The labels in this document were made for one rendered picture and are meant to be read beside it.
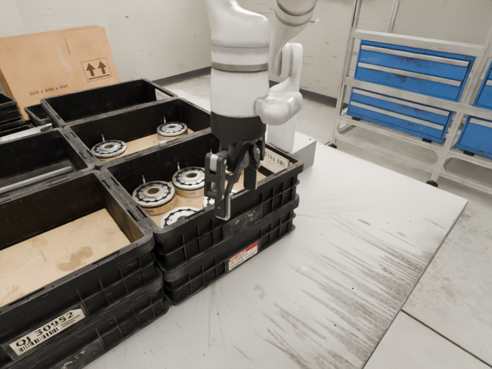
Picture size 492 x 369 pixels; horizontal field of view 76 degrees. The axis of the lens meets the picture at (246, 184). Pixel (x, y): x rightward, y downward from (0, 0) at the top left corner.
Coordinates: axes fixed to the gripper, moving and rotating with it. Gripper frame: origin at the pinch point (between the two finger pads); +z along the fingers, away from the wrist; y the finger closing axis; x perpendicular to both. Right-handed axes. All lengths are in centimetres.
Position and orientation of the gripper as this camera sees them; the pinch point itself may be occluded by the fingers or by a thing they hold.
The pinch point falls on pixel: (237, 199)
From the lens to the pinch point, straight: 48.5
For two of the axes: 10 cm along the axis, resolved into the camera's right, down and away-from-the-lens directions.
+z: -0.3, 8.7, 5.0
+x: 9.0, 2.4, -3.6
